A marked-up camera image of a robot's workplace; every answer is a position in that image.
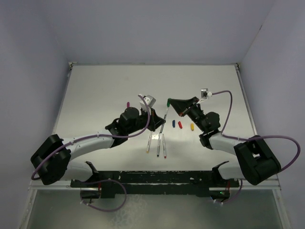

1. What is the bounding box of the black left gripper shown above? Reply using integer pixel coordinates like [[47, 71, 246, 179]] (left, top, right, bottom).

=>
[[127, 106, 165, 135]]

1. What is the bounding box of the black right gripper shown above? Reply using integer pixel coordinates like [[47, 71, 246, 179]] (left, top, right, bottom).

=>
[[169, 97, 206, 132]]

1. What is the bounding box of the silver pen green tip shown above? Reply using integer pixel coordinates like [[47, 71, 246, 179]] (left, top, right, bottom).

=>
[[159, 104, 170, 134]]

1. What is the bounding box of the green pen cap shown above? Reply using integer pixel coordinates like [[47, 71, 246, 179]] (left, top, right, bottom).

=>
[[166, 98, 171, 107]]

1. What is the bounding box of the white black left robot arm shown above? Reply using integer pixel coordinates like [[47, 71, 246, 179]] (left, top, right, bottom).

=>
[[30, 107, 165, 187]]

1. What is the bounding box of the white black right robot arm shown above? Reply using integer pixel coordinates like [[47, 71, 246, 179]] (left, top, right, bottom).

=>
[[167, 97, 282, 187]]

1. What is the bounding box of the silver pen yellow tip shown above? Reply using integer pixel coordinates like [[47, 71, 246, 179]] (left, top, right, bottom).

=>
[[146, 132, 153, 153]]

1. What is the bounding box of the silver pen red tip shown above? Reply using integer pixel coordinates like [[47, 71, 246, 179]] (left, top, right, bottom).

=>
[[162, 134, 167, 159]]

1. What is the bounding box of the silver pen blue tip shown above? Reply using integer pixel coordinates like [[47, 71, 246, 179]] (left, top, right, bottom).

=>
[[157, 133, 161, 157]]

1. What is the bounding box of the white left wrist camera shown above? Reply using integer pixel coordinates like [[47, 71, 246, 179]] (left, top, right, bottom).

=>
[[139, 94, 156, 109]]

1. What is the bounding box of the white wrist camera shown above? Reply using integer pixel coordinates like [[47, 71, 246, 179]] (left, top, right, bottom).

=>
[[198, 88, 213, 104], [139, 94, 156, 109]]

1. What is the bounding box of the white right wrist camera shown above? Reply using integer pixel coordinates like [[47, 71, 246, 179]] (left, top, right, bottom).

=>
[[198, 88, 213, 104]]

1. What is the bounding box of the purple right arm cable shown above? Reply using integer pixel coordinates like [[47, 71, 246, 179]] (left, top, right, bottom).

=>
[[211, 90, 301, 173]]

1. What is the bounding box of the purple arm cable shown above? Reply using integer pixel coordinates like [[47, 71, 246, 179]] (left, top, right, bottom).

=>
[[211, 90, 301, 173], [31, 94, 152, 180]]

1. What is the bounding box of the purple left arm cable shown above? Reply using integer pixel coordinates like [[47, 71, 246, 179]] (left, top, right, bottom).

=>
[[31, 94, 152, 180]]

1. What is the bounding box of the aluminium table edge rail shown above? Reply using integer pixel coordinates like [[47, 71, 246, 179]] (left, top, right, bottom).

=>
[[234, 63, 257, 134]]

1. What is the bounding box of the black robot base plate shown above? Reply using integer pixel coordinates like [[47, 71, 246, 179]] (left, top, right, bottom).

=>
[[71, 171, 240, 198]]

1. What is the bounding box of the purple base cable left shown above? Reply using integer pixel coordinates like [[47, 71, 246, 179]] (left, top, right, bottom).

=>
[[80, 179, 128, 212]]

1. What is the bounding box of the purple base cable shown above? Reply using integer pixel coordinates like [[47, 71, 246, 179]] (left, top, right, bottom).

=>
[[213, 178, 243, 206], [80, 179, 128, 212]]

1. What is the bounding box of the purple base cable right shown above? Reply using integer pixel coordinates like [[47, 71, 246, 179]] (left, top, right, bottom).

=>
[[213, 178, 243, 206]]

